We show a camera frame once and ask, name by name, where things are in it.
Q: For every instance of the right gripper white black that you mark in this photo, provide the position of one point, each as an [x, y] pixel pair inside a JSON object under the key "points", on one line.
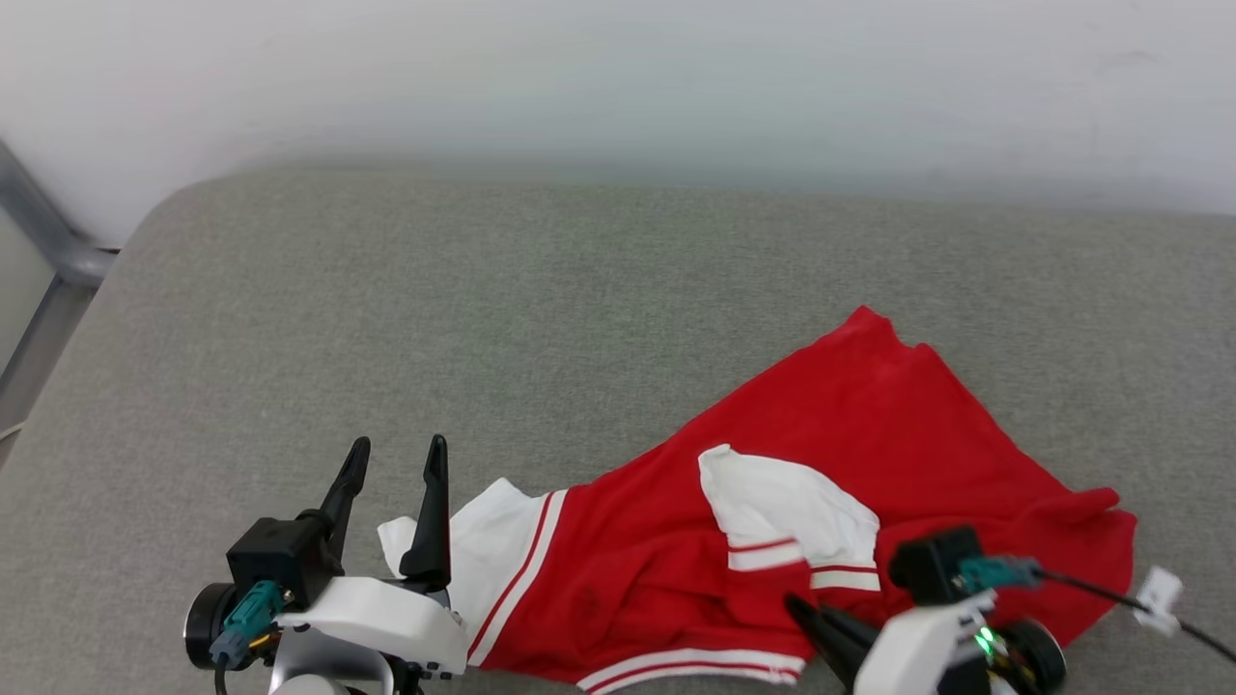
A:
{"points": [[927, 647]]}

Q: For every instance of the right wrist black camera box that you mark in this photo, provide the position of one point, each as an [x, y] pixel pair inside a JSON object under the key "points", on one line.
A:
{"points": [[932, 565]]}

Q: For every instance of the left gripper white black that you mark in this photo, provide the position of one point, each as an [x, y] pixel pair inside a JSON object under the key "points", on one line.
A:
{"points": [[386, 618]]}

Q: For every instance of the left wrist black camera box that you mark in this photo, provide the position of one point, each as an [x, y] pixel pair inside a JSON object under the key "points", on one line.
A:
{"points": [[275, 560]]}

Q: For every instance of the grey metal frame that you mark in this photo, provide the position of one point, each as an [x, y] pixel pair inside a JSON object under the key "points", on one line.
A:
{"points": [[58, 246]]}

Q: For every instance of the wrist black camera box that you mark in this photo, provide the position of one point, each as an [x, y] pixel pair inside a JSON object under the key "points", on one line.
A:
{"points": [[932, 565], [275, 560]]}

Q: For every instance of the red white striped shirt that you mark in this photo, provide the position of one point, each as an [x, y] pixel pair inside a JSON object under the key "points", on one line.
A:
{"points": [[869, 434]]}

